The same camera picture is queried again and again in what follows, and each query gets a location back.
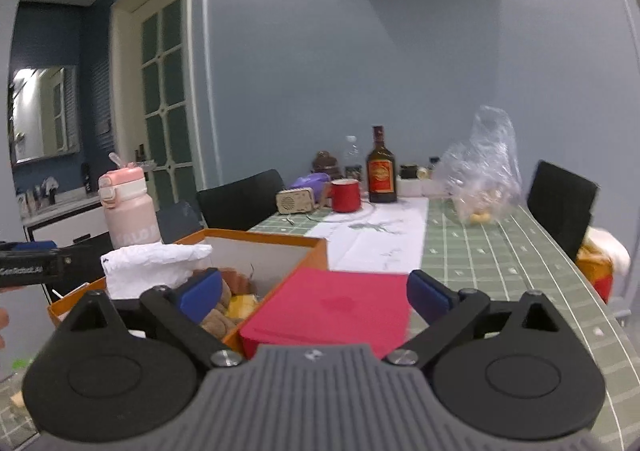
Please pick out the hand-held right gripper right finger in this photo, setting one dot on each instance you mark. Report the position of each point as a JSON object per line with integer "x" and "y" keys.
{"x": 427, "y": 295}

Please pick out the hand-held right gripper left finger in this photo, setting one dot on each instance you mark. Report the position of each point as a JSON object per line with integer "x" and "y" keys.
{"x": 201, "y": 292}

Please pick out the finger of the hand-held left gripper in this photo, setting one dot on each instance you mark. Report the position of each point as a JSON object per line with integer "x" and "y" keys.
{"x": 32, "y": 246}
{"x": 82, "y": 261}

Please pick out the brown loofah pad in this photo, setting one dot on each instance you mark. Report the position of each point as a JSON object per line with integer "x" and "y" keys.
{"x": 217, "y": 321}

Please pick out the yellow cloth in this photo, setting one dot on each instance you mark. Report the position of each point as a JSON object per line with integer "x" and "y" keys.
{"x": 242, "y": 307}

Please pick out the white fluffy item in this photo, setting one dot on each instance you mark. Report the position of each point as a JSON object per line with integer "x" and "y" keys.
{"x": 150, "y": 266}

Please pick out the orange cardboard box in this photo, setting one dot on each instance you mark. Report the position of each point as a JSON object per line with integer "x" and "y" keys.
{"x": 280, "y": 256}

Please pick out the person's left hand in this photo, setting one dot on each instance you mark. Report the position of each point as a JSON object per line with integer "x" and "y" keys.
{"x": 3, "y": 328}

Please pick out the white counter cabinet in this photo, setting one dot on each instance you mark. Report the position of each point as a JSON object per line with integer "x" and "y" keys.
{"x": 65, "y": 226}

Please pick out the pink water bottle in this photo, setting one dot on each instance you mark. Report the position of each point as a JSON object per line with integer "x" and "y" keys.
{"x": 132, "y": 211}

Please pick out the grey blue chair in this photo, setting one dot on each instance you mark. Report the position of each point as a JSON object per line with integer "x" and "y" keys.
{"x": 180, "y": 223}

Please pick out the black chair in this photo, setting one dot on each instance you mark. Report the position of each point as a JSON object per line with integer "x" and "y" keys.
{"x": 562, "y": 206}
{"x": 240, "y": 203}

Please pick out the red box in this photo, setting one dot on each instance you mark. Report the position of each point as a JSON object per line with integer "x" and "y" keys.
{"x": 330, "y": 306}

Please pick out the white box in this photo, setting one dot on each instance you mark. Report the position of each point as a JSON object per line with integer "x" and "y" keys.
{"x": 415, "y": 186}

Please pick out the black jar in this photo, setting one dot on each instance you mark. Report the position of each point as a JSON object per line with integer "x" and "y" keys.
{"x": 408, "y": 171}

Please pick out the brown liquor bottle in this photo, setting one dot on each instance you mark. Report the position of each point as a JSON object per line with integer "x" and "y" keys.
{"x": 382, "y": 176}

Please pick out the red mug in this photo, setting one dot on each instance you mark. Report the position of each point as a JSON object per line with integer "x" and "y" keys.
{"x": 345, "y": 196}

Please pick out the small wooden radio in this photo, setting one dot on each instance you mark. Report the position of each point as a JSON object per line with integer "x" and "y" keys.
{"x": 295, "y": 202}

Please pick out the clear plastic bag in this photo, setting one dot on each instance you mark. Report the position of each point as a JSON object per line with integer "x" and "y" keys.
{"x": 485, "y": 171}

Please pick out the clear plastic water bottle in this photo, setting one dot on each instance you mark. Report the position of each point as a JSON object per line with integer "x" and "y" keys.
{"x": 353, "y": 158}

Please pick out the purple pouch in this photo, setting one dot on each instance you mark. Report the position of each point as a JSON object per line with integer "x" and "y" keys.
{"x": 310, "y": 180}

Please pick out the small orange box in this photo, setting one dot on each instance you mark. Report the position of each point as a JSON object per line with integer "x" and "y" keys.
{"x": 595, "y": 276}

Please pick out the brown figurine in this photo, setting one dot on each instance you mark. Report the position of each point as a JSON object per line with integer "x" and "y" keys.
{"x": 325, "y": 161}

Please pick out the glass panel door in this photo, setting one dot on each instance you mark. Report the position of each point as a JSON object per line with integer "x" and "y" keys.
{"x": 160, "y": 81}

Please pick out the wall mirror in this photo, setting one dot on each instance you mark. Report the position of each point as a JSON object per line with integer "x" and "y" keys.
{"x": 42, "y": 113}

